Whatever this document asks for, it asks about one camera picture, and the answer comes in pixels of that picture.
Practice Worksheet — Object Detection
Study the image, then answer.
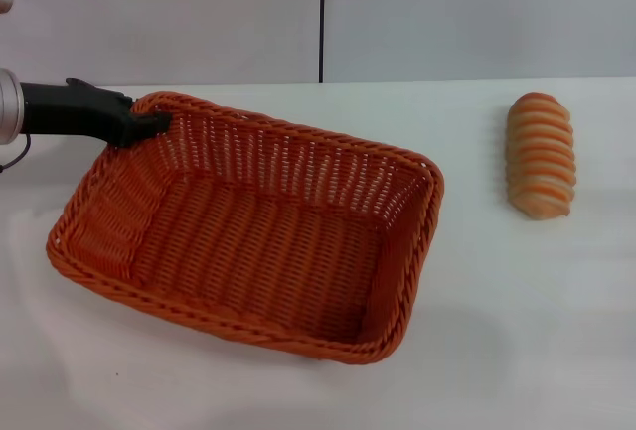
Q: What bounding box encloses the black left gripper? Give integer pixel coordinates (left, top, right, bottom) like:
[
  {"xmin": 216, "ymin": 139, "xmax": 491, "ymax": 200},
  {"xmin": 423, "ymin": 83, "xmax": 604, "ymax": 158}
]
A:
[{"xmin": 19, "ymin": 77, "xmax": 173, "ymax": 148}]

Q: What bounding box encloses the orange woven plastic basket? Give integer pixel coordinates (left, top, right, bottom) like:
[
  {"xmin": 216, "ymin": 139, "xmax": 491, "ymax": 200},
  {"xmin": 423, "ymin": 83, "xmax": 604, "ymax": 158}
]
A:
[{"xmin": 45, "ymin": 91, "xmax": 446, "ymax": 365}]

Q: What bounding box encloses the striped orange toy bread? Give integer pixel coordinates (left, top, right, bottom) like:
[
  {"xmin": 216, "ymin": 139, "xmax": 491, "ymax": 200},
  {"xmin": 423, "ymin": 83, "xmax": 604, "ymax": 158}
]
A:
[{"xmin": 505, "ymin": 92, "xmax": 577, "ymax": 221}]

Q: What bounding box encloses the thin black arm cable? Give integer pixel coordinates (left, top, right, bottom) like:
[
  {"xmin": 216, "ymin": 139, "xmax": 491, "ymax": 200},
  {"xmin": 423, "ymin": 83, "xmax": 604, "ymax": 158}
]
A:
[{"xmin": 0, "ymin": 132, "xmax": 32, "ymax": 174}]

